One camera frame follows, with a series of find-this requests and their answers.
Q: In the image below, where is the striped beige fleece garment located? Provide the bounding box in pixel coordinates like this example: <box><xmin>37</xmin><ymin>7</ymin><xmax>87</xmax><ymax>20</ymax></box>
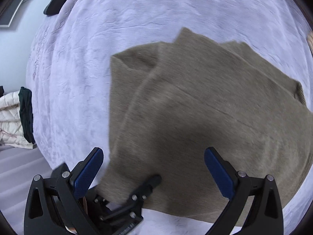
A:
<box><xmin>307</xmin><ymin>31</ymin><xmax>313</xmax><ymax>55</ymax></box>

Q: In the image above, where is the olive brown knit sweater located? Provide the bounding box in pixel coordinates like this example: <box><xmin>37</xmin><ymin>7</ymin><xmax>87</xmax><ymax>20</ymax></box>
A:
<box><xmin>98</xmin><ymin>28</ymin><xmax>312</xmax><ymax>222</ymax></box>

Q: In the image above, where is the white quilted jacket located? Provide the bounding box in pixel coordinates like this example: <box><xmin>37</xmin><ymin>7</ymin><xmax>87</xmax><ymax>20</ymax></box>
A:
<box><xmin>0</xmin><ymin>91</ymin><xmax>34</xmax><ymax>149</ymax></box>

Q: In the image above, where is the lavender embossed bed blanket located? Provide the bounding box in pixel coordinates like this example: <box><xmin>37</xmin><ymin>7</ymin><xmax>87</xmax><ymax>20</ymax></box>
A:
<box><xmin>27</xmin><ymin>0</ymin><xmax>312</xmax><ymax>234</ymax></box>

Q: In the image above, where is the dark green garment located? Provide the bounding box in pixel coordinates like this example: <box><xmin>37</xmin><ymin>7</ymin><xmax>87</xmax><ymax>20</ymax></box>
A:
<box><xmin>18</xmin><ymin>87</ymin><xmax>35</xmax><ymax>144</ymax></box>

